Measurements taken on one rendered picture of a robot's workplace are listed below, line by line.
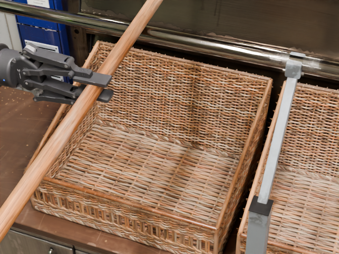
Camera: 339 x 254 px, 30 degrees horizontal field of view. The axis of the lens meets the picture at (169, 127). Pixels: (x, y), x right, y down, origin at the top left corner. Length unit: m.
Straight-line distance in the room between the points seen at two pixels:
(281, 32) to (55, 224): 0.81
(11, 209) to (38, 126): 1.09
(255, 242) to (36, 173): 0.54
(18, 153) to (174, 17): 0.64
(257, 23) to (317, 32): 0.16
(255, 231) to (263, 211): 0.06
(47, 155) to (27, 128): 1.01
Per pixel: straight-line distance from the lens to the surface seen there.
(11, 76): 1.28
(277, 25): 1.73
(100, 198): 1.65
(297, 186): 1.86
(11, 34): 2.16
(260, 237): 1.37
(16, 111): 2.17
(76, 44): 2.04
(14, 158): 2.00
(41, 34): 2.05
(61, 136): 1.12
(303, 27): 1.72
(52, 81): 1.28
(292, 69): 1.32
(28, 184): 1.05
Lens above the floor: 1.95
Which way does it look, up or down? 43 degrees down
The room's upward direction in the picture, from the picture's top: 2 degrees counter-clockwise
